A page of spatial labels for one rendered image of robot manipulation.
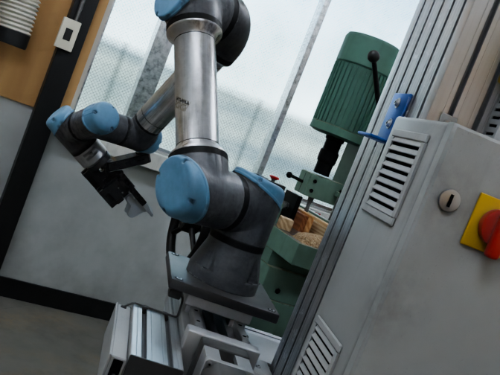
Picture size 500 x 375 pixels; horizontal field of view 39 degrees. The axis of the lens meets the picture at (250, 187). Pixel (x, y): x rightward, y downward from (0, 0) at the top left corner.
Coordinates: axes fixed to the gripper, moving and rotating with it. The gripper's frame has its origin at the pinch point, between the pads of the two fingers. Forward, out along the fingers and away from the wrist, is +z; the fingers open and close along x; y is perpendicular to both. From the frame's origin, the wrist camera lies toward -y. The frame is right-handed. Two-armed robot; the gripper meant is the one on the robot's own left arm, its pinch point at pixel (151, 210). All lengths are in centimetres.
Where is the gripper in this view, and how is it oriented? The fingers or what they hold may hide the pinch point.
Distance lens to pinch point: 188.1
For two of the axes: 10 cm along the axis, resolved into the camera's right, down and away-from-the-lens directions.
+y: -7.5, 6.5, -1.4
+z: 5.6, 7.2, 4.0
